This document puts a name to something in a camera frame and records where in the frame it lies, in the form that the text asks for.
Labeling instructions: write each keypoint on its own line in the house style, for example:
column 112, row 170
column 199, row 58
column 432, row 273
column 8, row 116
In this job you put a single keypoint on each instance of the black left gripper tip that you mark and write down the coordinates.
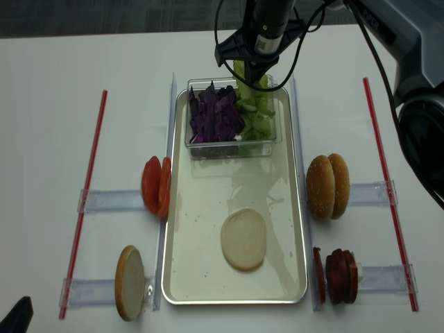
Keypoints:
column 19, row 317

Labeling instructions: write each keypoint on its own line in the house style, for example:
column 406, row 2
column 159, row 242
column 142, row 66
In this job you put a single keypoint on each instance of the metal serving tray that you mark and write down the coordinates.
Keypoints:
column 204, row 193

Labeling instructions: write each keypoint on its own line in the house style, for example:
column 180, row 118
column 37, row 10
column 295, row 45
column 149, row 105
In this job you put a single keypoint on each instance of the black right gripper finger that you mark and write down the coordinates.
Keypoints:
column 255, row 70

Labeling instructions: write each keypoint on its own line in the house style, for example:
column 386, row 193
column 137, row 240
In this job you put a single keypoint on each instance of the upright bun half left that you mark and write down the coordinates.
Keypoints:
column 129, row 283

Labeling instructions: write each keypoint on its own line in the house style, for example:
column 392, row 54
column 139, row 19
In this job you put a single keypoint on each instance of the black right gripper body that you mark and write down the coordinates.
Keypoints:
column 266, row 31

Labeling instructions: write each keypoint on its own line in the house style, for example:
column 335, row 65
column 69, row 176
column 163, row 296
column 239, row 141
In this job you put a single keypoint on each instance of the clear bun pusher track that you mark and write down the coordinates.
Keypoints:
column 373, row 194

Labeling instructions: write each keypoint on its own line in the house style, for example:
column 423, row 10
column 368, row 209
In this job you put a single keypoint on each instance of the white patty pusher block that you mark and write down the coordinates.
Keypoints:
column 360, row 274

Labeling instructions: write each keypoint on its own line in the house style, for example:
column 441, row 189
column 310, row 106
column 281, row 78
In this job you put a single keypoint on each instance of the sesame bun top left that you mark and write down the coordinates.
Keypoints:
column 320, row 187

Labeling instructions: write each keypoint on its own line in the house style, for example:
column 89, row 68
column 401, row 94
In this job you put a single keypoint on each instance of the left red strip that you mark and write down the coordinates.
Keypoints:
column 66, row 288

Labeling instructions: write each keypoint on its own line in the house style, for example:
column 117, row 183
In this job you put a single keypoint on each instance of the green lettuce pile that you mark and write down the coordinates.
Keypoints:
column 258, row 127

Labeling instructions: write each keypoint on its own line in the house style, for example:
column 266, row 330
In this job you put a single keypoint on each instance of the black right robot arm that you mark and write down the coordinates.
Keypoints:
column 411, row 31

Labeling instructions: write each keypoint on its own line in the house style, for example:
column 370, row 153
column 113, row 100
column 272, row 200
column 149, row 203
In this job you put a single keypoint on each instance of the clear left bun track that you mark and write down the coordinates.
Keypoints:
column 78, row 293

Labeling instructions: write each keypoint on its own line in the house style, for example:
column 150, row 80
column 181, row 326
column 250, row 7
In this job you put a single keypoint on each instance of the tomato slice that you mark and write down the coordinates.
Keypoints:
column 164, row 189
column 150, row 184

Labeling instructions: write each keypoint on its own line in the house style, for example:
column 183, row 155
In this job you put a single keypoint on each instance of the sesame bun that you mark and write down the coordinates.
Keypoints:
column 342, row 185
column 320, row 187

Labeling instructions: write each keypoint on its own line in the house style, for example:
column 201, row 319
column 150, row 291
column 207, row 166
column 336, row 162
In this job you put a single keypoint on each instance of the right tomato slice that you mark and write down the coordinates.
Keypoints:
column 164, row 189

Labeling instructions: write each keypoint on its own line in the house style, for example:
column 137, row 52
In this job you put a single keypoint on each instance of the green lettuce leaf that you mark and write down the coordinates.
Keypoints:
column 246, row 91

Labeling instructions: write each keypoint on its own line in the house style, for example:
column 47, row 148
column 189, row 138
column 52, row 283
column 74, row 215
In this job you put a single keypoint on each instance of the brown meat patty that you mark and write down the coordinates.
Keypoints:
column 337, row 276
column 352, row 287

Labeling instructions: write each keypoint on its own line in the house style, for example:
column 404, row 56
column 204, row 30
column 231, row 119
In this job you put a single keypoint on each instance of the left tomato slice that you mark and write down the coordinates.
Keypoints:
column 150, row 184

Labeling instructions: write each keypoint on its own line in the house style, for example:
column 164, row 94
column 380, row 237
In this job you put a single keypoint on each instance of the clear patty pusher track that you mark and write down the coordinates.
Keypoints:
column 396, row 279

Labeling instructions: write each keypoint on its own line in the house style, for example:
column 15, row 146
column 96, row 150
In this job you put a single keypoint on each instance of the purple cabbage pile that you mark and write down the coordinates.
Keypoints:
column 213, row 115

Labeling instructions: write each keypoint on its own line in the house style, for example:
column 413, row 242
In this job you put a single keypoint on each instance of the right red strip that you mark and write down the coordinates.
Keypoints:
column 394, row 209

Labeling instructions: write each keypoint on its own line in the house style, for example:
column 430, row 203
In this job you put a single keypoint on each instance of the clear plastic vegetable container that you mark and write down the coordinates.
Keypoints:
column 217, row 150

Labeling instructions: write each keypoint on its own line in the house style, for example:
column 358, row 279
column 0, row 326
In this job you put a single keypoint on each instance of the thin red meat slice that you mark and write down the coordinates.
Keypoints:
column 319, row 274

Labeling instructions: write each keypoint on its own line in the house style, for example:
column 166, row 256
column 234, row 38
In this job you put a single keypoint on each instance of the clear tomato pusher track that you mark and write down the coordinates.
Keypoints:
column 91, row 201

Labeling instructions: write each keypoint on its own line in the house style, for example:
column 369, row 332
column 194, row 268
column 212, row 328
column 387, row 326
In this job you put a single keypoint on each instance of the red strip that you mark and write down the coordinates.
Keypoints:
column 66, row 288
column 394, row 209

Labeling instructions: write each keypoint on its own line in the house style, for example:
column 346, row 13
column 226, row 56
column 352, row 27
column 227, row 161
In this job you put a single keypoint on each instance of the sesame bun top right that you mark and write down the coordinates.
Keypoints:
column 342, row 185

